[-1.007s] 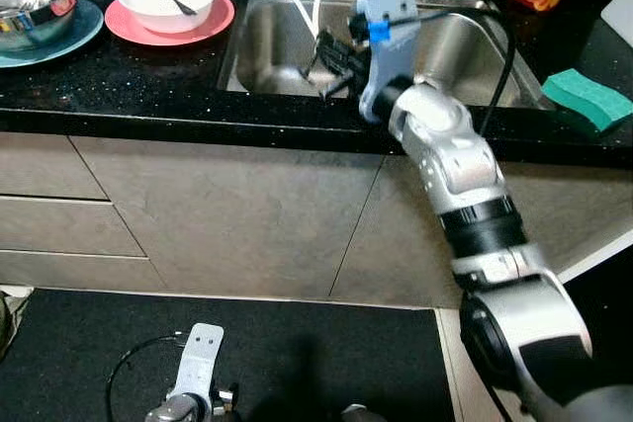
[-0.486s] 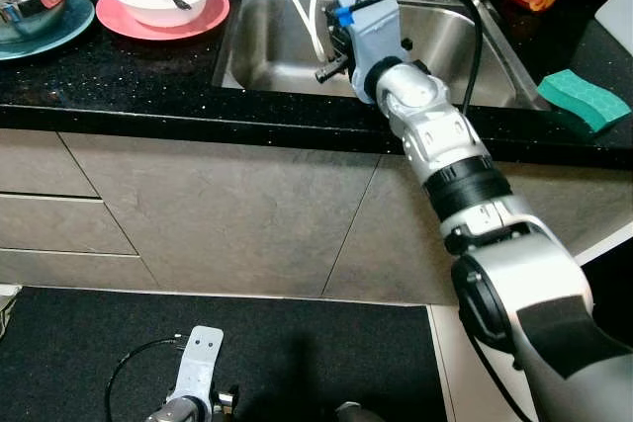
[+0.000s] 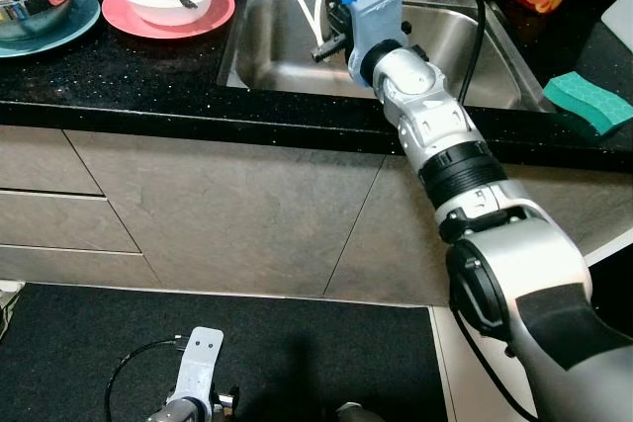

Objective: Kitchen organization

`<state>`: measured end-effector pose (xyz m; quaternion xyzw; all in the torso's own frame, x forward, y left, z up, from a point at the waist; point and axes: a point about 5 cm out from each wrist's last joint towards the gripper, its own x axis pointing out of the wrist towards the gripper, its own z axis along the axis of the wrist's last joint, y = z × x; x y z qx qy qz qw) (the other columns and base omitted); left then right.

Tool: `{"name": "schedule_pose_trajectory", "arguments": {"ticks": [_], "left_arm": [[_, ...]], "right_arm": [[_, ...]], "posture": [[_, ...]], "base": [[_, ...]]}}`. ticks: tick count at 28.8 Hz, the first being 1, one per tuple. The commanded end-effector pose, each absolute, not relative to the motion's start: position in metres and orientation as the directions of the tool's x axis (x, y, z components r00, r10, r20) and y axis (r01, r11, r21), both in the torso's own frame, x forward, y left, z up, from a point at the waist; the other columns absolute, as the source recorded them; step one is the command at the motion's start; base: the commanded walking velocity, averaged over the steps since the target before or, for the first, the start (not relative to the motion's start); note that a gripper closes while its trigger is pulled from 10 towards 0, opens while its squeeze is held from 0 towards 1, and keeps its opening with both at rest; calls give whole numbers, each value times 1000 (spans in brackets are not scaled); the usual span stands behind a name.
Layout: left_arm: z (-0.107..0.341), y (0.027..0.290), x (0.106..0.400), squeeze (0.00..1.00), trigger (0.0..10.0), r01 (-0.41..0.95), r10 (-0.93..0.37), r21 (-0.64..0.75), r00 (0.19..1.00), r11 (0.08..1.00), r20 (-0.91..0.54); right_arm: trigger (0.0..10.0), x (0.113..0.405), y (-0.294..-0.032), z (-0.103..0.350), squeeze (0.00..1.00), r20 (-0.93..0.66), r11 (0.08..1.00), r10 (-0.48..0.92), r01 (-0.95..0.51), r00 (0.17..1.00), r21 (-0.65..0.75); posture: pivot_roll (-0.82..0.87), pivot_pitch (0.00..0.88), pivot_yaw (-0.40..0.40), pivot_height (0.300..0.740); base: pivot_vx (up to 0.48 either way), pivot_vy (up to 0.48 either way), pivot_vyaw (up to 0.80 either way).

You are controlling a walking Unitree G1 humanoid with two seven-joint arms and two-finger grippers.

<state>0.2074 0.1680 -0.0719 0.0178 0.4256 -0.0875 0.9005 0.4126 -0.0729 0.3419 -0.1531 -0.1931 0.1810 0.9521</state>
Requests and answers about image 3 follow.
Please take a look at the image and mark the black right forearm cable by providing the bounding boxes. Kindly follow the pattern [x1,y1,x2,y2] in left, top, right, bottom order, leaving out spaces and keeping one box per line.
[450,303,540,422]

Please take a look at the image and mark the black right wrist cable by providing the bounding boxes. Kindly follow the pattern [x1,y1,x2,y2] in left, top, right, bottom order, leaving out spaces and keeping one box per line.
[336,0,488,109]

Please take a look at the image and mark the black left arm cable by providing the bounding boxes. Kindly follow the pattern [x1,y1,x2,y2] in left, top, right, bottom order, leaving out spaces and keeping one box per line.
[104,338,189,422]

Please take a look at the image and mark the light blue plate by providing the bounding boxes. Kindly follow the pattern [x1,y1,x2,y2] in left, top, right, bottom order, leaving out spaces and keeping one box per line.
[0,0,103,58]

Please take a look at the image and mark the green sponge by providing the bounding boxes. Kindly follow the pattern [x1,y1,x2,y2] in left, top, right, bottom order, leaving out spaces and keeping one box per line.
[541,71,633,139]

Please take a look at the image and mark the stainless steel sink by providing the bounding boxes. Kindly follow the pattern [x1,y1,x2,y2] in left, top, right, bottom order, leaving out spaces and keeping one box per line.
[216,0,557,114]

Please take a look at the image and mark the grey cabinet drawer front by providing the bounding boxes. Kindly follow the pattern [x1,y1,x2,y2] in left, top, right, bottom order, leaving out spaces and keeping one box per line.
[0,193,135,252]
[0,126,105,196]
[0,249,161,290]

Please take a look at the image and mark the pink plate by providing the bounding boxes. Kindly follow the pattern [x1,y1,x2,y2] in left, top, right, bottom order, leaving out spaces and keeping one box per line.
[102,0,236,42]

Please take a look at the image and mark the grey cabinet door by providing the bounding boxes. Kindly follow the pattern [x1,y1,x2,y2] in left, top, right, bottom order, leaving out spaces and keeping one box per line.
[64,130,387,304]
[326,150,633,309]

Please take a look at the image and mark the grey robot foot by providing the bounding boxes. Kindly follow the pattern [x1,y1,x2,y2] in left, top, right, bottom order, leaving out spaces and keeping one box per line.
[334,402,382,422]

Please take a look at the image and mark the black floor mat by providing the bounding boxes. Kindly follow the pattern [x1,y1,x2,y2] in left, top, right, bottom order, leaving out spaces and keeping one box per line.
[0,282,448,422]
[582,242,633,344]

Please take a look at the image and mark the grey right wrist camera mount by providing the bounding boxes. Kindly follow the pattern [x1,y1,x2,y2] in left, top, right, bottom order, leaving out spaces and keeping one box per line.
[334,0,408,82]

